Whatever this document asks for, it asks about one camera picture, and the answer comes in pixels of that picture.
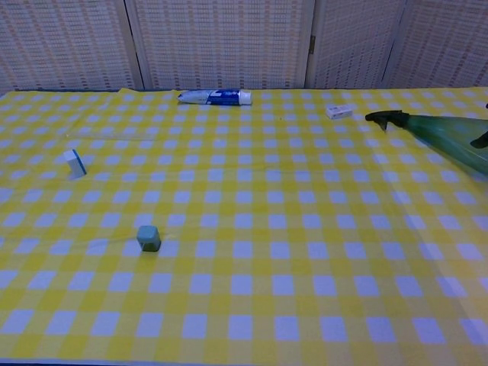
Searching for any yellow white checked tablecloth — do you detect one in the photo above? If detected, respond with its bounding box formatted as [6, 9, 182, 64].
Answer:
[0, 87, 488, 363]

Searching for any white blue eraser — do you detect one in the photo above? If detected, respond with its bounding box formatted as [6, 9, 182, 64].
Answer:
[63, 149, 88, 179]

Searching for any woven folding screen panel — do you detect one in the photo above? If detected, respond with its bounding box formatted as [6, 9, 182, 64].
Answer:
[384, 0, 488, 89]
[304, 0, 411, 91]
[0, 0, 145, 92]
[124, 0, 316, 92]

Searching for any small white cardboard box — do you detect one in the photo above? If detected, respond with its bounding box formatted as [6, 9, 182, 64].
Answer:
[326, 104, 353, 121]

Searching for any green spray bottle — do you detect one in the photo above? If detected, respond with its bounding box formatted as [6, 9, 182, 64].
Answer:
[364, 109, 488, 177]

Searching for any blue white toothpaste tube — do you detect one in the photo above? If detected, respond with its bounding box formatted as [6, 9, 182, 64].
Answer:
[177, 88, 254, 107]

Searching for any small green cube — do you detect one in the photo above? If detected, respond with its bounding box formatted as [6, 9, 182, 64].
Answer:
[136, 224, 162, 252]

